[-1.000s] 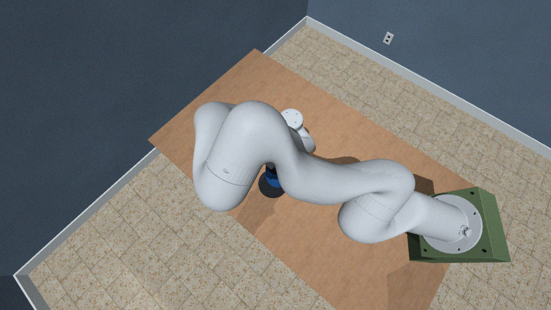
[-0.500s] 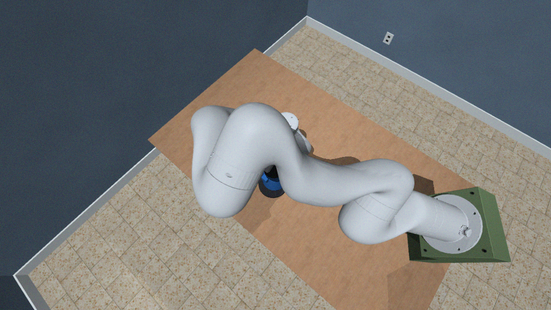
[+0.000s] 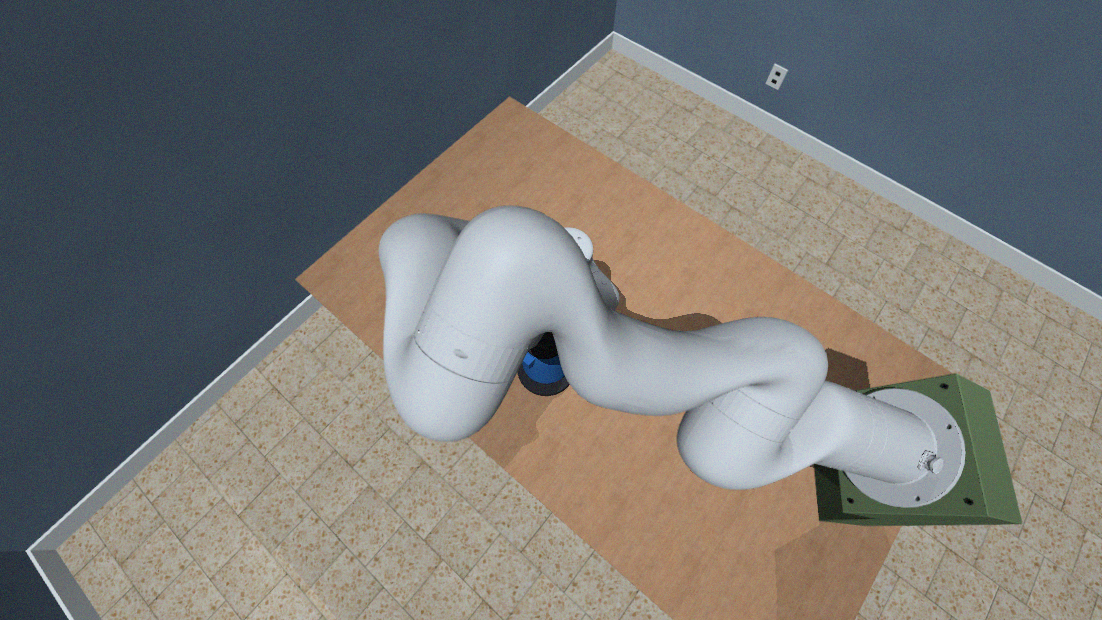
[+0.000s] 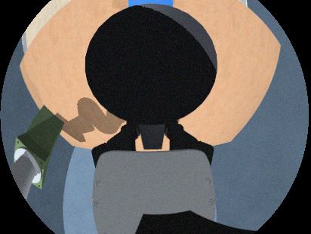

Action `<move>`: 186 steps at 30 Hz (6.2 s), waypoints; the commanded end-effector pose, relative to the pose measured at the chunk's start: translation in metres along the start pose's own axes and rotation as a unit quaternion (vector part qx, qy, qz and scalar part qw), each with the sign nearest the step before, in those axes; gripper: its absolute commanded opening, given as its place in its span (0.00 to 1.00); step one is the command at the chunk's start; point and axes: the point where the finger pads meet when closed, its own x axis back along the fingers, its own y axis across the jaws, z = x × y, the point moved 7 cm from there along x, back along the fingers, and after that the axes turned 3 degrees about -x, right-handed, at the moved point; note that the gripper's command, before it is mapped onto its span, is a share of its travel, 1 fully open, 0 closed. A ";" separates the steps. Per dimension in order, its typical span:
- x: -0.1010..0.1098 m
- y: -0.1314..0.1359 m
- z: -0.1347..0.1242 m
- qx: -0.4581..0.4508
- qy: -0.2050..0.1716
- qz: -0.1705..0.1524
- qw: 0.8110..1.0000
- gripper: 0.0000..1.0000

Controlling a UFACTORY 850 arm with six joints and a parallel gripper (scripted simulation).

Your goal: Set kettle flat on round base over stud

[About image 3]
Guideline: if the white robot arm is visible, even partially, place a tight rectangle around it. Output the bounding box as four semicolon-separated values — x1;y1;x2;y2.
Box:
379;205;966;508

